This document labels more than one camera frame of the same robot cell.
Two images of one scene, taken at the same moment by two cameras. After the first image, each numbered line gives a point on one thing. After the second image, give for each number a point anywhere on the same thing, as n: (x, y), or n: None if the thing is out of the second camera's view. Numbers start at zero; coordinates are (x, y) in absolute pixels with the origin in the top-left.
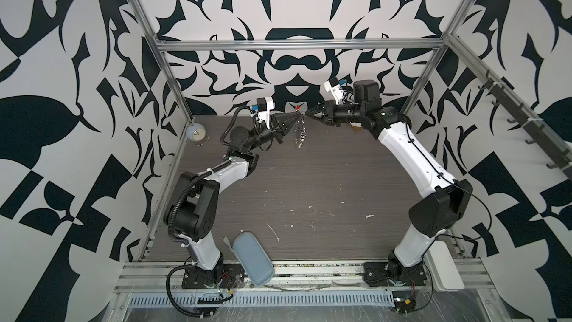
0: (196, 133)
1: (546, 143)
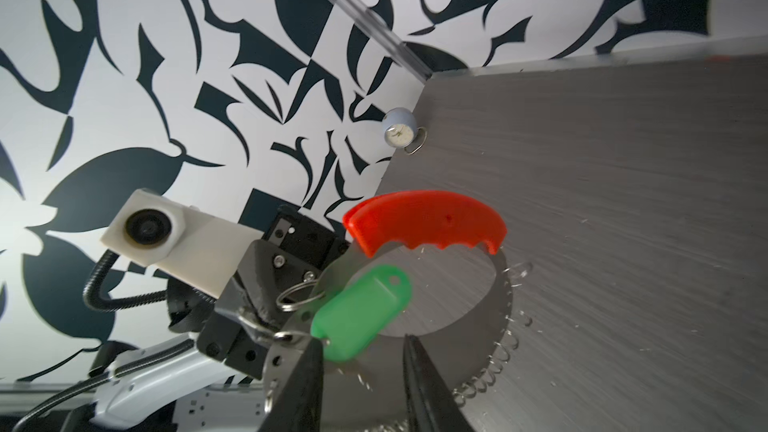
0: (400, 127)
1: None
